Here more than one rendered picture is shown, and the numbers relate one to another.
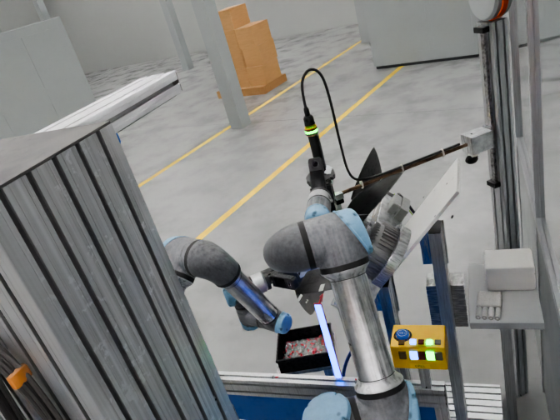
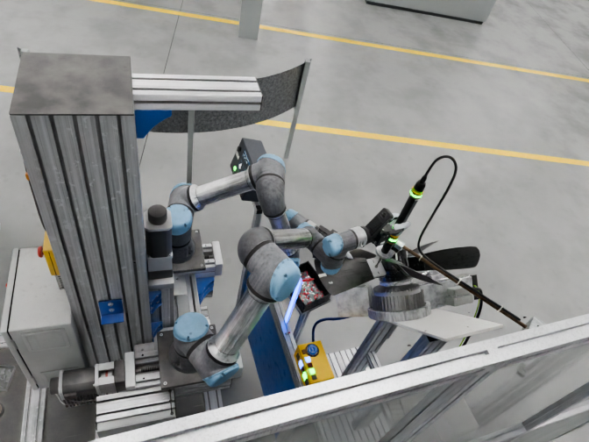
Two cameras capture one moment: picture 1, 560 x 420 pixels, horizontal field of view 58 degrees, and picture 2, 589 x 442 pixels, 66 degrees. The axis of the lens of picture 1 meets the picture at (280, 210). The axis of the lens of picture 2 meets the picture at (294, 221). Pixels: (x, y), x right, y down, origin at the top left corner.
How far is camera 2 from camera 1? 0.85 m
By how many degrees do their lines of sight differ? 35
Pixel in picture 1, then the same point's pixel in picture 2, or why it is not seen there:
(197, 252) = (264, 181)
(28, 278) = (26, 155)
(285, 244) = (243, 242)
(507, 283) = not seen: hidden behind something
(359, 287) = (251, 305)
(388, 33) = not seen: outside the picture
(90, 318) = (58, 188)
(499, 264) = not seen: hidden behind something
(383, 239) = (399, 299)
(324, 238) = (258, 265)
